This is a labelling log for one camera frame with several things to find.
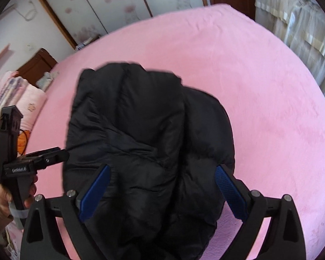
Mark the folded striped pink quilt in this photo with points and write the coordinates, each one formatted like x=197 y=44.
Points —
x=12 y=87

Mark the pink bed sheet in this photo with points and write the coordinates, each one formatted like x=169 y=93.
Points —
x=276 y=109

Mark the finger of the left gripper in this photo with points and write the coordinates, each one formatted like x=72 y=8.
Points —
x=44 y=161
x=40 y=152

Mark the white lace covered furniture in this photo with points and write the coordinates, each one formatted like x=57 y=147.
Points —
x=300 y=24

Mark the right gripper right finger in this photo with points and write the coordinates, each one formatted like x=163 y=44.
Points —
x=234 y=191

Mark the brown wooden headboard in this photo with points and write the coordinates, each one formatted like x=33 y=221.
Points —
x=34 y=69

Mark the person's left hand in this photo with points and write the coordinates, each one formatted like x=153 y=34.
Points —
x=6 y=197

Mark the grey cloth near headboard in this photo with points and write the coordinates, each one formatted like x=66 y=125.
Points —
x=47 y=79

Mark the items on bedside table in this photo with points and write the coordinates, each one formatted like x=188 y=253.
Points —
x=87 y=42

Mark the black puffer jacket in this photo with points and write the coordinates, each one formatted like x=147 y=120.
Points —
x=163 y=142

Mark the floral sliding wardrobe doors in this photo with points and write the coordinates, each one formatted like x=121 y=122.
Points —
x=80 y=20

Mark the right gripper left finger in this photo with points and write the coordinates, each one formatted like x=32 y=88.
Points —
x=91 y=194

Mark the pink cartoon pillow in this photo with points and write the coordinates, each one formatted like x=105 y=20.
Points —
x=30 y=105

